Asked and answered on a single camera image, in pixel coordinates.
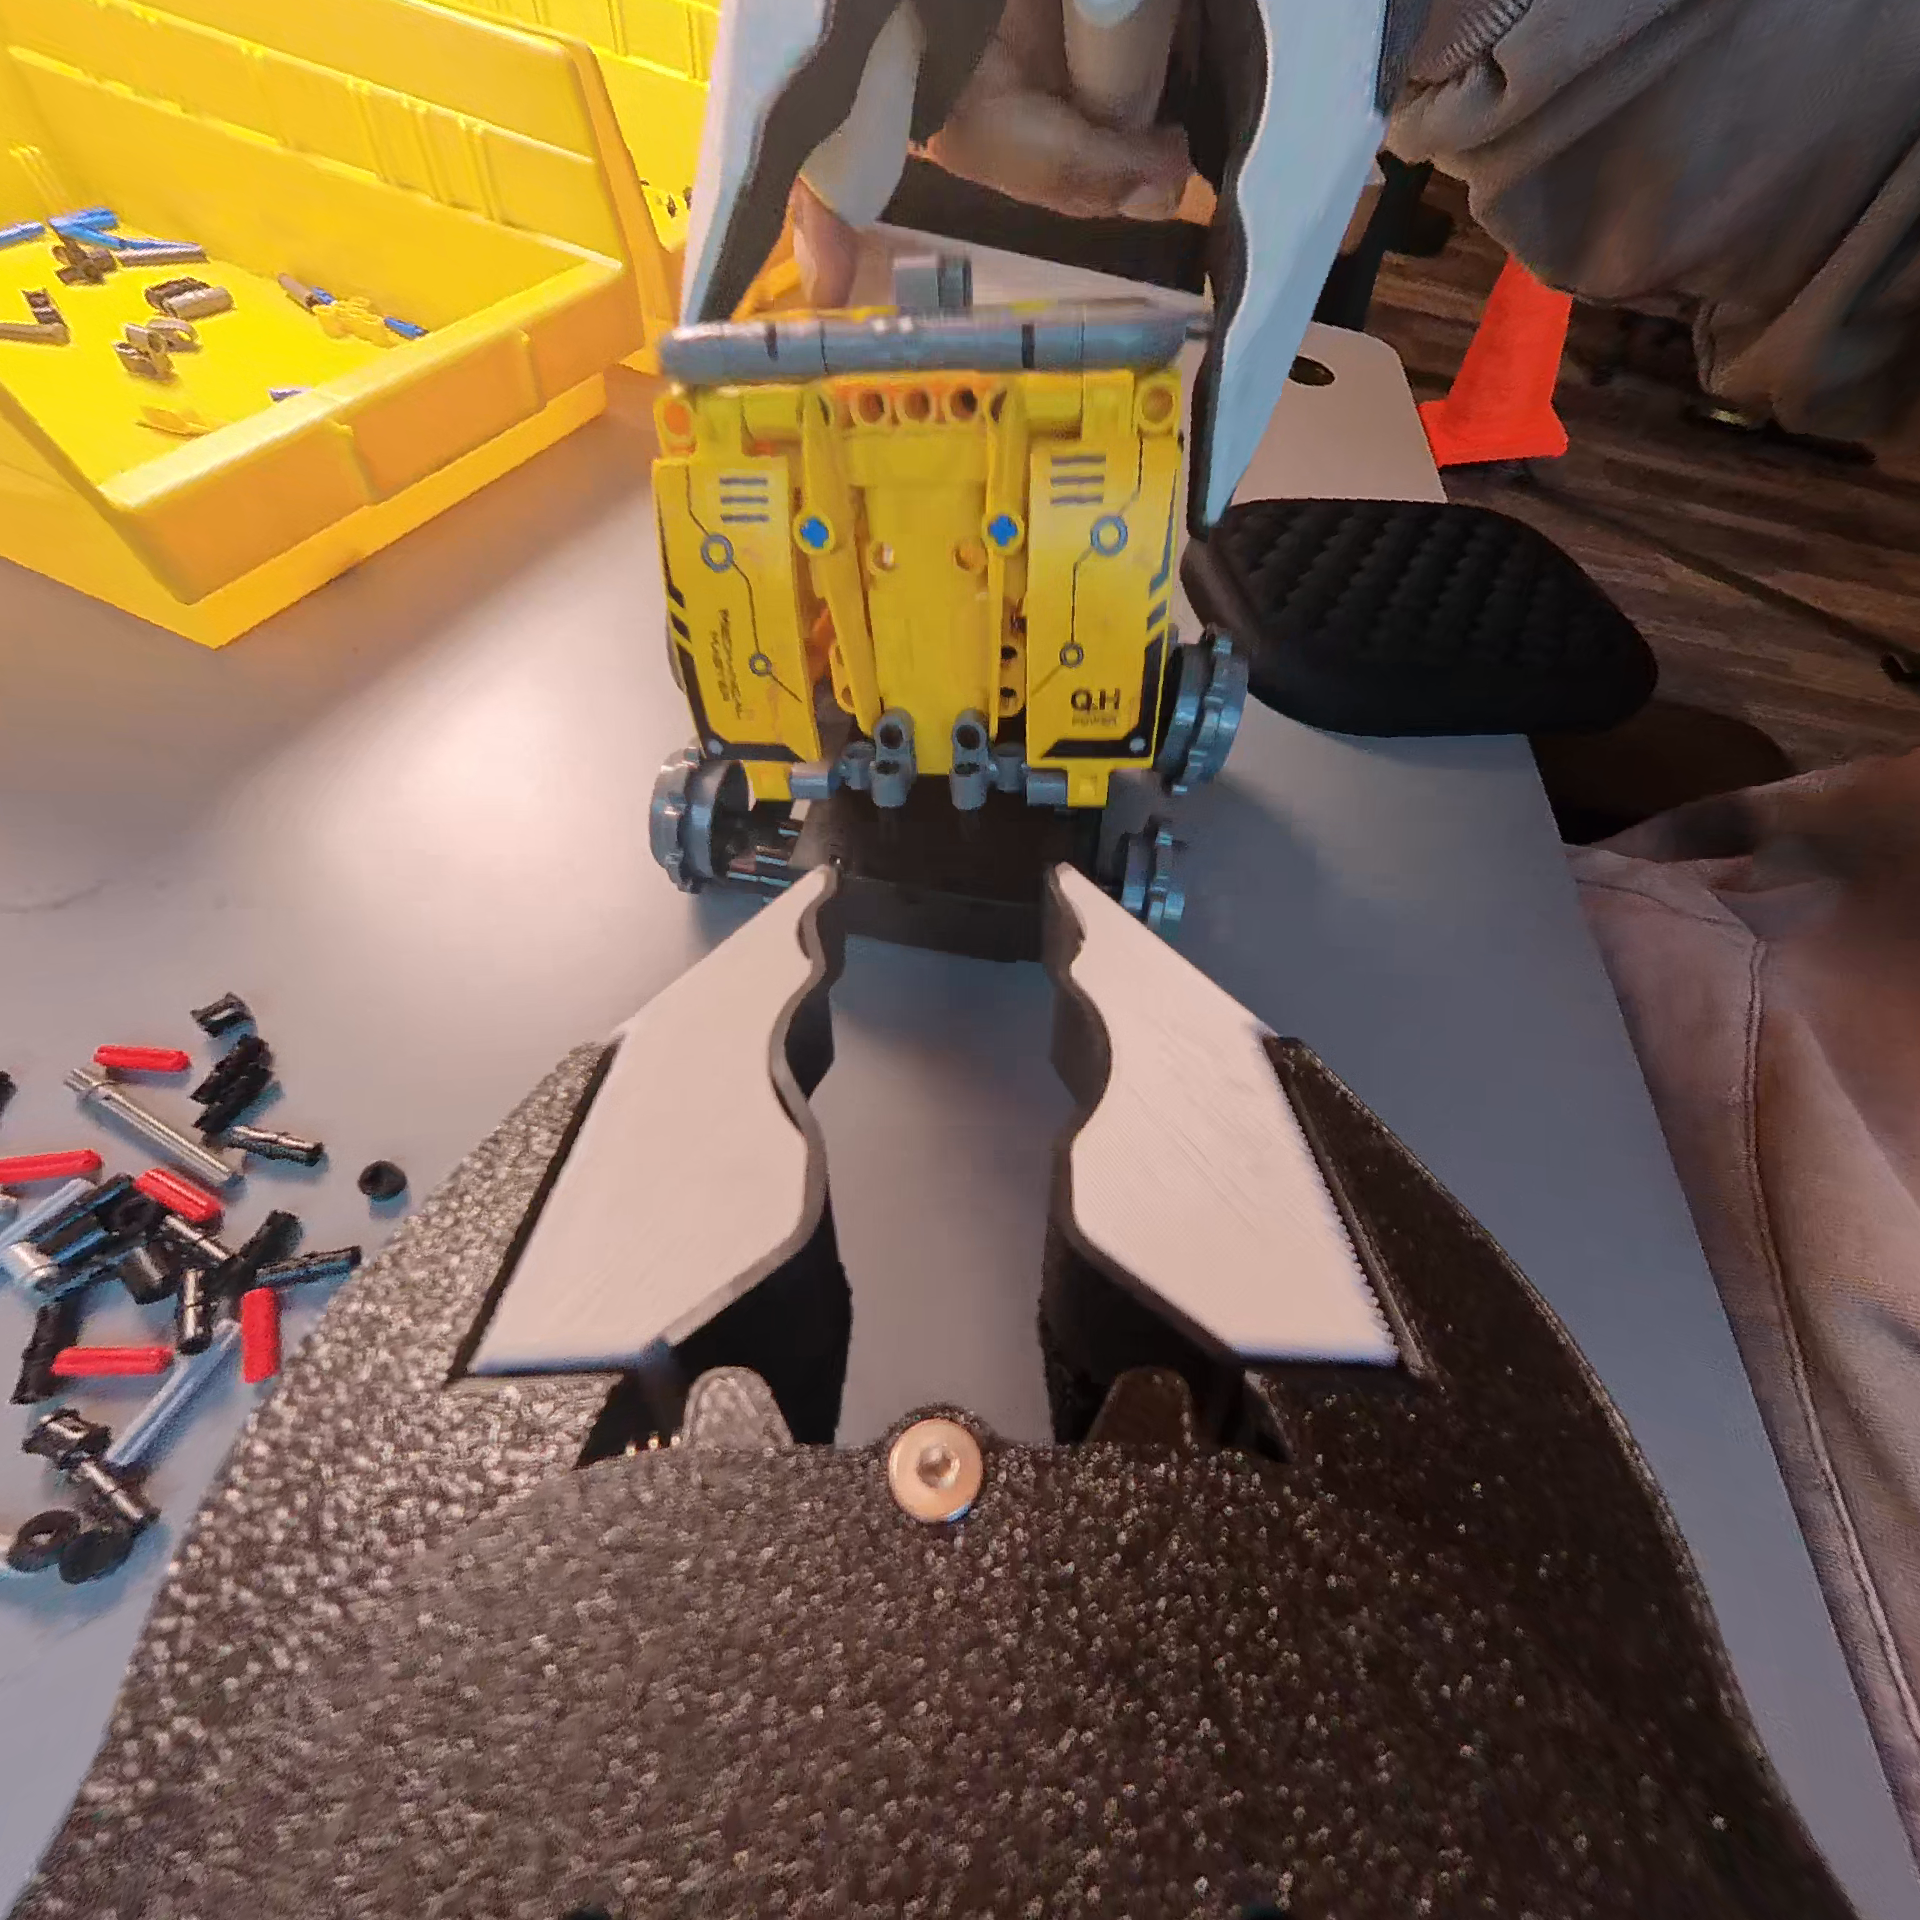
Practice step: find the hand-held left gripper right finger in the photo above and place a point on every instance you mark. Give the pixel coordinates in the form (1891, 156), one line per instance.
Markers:
(1214, 1200)

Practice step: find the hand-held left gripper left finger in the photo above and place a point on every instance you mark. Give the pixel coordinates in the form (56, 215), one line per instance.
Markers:
(662, 1200)

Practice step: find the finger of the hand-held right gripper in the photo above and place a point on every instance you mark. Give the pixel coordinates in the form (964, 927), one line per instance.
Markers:
(751, 119)
(1305, 181)

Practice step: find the yellow toy robot vehicle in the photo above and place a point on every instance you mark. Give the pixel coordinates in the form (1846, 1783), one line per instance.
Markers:
(931, 600)

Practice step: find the person's right forearm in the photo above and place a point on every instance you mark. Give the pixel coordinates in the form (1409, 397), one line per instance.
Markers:
(1651, 119)

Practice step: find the grey desk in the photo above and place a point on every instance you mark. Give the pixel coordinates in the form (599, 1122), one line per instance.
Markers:
(376, 826)

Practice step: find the person's right hand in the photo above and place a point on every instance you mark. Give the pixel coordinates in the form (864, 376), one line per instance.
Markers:
(1020, 119)

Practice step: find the small black toy bushing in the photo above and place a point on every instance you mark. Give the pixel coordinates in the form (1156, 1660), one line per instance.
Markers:
(386, 1181)

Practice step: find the orange traffic cone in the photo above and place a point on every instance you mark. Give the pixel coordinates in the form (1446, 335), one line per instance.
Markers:
(1500, 390)

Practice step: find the yellow divided parts bin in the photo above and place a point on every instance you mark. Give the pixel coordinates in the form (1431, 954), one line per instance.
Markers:
(376, 436)

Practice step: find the pile of small toy pins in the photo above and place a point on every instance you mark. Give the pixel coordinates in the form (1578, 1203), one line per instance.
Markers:
(148, 1200)

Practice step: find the beige printed hoodie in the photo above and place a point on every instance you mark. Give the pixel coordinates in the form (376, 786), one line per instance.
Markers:
(1800, 1125)

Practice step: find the small blue toy pieces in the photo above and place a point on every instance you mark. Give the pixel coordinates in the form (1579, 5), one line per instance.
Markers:
(90, 226)

